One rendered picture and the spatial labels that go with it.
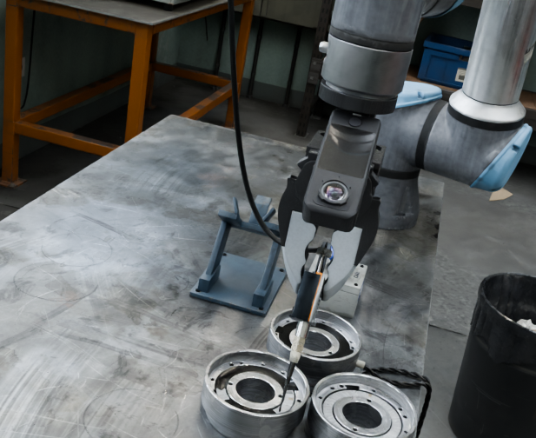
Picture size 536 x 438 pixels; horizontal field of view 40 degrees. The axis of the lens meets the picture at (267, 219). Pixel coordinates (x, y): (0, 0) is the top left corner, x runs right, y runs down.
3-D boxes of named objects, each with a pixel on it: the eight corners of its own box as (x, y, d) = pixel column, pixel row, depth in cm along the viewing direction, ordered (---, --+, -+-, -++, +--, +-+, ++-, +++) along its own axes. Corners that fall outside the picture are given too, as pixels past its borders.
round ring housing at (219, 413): (216, 456, 68) (222, 421, 66) (187, 385, 76) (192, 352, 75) (318, 443, 72) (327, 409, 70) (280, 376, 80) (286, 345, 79)
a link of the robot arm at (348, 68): (410, 57, 61) (314, 36, 62) (396, 110, 62) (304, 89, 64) (415, 43, 67) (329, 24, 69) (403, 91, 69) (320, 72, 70)
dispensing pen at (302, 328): (263, 403, 69) (312, 234, 72) (268, 401, 73) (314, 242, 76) (286, 410, 68) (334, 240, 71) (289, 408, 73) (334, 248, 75)
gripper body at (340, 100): (375, 200, 75) (405, 86, 70) (366, 232, 67) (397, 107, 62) (304, 182, 76) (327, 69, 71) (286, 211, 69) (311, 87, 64)
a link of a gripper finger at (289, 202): (316, 251, 72) (342, 172, 69) (313, 258, 71) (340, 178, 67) (271, 235, 73) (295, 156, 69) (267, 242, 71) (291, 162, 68)
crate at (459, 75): (508, 89, 431) (520, 52, 422) (508, 102, 398) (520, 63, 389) (421, 69, 442) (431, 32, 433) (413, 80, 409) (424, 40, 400)
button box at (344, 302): (353, 319, 94) (361, 286, 92) (301, 303, 95) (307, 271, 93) (361, 290, 102) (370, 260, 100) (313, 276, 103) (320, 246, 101)
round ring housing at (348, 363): (251, 371, 80) (257, 341, 79) (279, 326, 90) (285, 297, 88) (343, 403, 78) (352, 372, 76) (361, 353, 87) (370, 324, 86)
